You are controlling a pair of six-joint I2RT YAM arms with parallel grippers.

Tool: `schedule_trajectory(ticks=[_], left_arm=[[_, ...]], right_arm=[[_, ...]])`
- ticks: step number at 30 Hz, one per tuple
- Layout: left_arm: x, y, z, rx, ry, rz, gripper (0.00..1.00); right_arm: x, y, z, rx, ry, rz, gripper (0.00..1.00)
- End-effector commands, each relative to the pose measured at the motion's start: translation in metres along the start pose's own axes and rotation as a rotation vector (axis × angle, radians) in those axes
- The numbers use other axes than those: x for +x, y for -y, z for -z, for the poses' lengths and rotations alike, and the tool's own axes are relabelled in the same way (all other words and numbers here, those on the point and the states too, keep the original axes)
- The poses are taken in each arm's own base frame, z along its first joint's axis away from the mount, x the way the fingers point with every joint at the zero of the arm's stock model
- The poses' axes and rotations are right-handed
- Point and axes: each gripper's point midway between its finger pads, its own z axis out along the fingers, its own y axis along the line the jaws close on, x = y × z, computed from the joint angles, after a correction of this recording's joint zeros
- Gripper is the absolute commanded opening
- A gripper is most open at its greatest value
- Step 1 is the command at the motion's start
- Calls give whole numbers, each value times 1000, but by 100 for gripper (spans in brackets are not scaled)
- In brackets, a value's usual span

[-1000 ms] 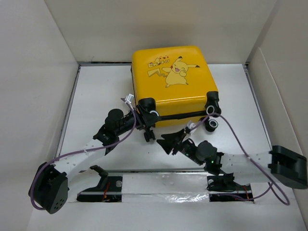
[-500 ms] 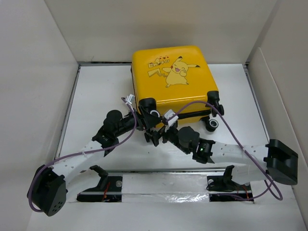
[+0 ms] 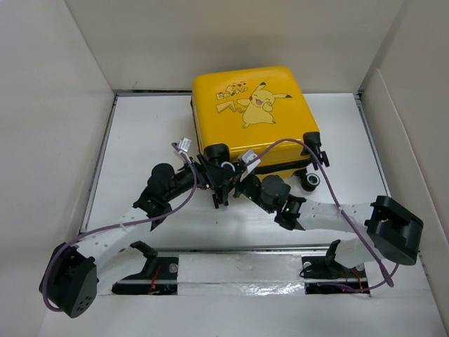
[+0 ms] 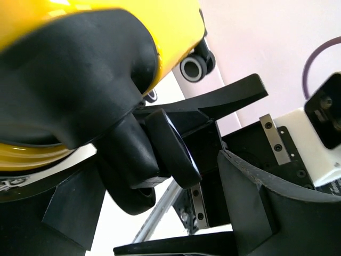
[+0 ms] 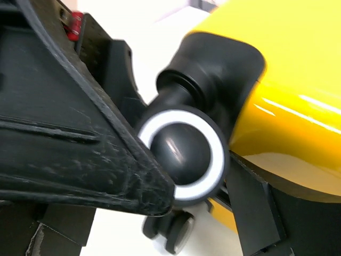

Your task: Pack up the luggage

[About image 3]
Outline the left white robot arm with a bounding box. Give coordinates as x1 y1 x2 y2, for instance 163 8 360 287
39 152 244 318

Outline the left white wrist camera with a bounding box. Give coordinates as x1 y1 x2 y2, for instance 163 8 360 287
171 137 192 163

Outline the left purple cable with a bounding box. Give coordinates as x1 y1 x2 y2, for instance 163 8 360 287
41 142 198 312

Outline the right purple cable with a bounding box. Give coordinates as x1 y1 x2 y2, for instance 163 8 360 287
250 139 400 293

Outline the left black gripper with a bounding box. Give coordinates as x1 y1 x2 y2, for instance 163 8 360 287
163 154 233 202

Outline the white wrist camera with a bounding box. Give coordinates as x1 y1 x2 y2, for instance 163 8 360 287
238 150 261 182
171 137 192 163

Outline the yellow hard-shell suitcase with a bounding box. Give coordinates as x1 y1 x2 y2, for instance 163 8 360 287
191 65 330 192

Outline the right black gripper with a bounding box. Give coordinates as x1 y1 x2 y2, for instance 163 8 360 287
216 161 274 214

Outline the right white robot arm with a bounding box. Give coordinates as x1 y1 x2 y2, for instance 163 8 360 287
223 174 424 276

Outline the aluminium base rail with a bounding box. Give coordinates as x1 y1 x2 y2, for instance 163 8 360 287
75 242 408 292

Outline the purple cable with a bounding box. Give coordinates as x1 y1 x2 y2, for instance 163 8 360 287
250 139 400 293
41 142 198 312

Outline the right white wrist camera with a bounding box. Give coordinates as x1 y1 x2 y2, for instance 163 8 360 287
238 150 261 182

